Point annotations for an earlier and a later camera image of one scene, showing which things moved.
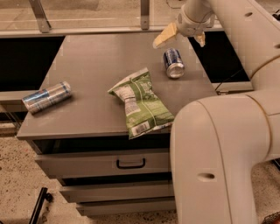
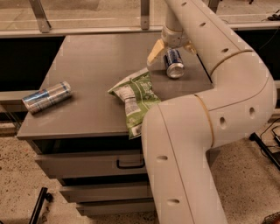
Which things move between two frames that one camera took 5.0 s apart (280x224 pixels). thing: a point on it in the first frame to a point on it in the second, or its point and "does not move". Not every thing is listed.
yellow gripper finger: (200, 38) to (190, 46)
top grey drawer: (64, 165) does not move
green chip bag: (144, 111) does not move
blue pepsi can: (174, 63) does not move
